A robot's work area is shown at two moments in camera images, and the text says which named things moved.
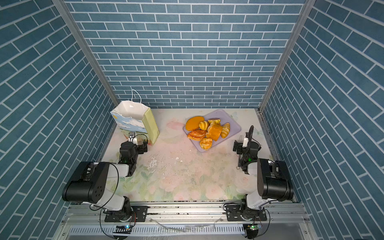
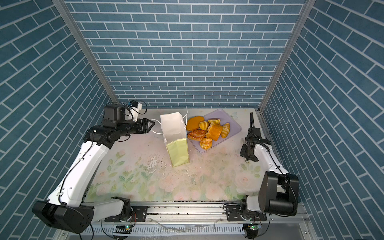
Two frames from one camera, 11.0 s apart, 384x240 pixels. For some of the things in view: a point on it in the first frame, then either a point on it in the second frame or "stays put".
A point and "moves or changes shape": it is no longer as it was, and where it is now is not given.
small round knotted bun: [206, 143] stays put
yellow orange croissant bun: [217, 120] stays put
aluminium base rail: [191, 213] stays put
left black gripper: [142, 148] → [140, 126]
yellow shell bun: [203, 125] stays put
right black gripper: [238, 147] → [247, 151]
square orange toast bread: [214, 131] stays put
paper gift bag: [133, 116] moves or changes shape
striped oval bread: [225, 130] stays put
